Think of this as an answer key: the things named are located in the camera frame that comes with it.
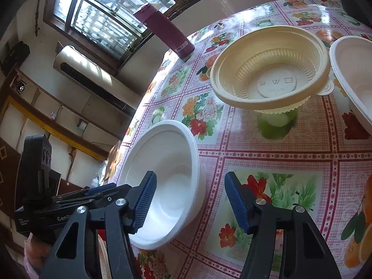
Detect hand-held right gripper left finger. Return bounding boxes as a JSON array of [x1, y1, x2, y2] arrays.
[[39, 171, 158, 279]]

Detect brown framed barred window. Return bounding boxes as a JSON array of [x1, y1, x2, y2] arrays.
[[43, 0, 253, 70]]

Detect maroon thermos bottle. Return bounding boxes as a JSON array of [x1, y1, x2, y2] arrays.
[[133, 2, 195, 61]]

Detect shiny golden box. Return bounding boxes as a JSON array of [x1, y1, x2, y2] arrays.
[[107, 141, 123, 178]]

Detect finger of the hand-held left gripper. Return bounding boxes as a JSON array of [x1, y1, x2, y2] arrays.
[[52, 183, 133, 202], [58, 193, 130, 211]]

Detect person's left hand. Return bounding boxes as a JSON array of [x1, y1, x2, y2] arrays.
[[24, 232, 54, 274]]

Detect white paper bowl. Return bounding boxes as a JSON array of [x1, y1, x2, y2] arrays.
[[116, 120, 206, 250], [329, 36, 372, 137]]

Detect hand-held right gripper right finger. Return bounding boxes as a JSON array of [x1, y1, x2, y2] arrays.
[[224, 171, 342, 279]]

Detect black wall speaker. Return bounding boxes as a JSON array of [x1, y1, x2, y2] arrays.
[[1, 42, 31, 76]]

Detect white standing air conditioner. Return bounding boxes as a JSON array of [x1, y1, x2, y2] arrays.
[[53, 45, 137, 111]]

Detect black security camera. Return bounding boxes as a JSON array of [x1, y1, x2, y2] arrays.
[[14, 77, 28, 92]]

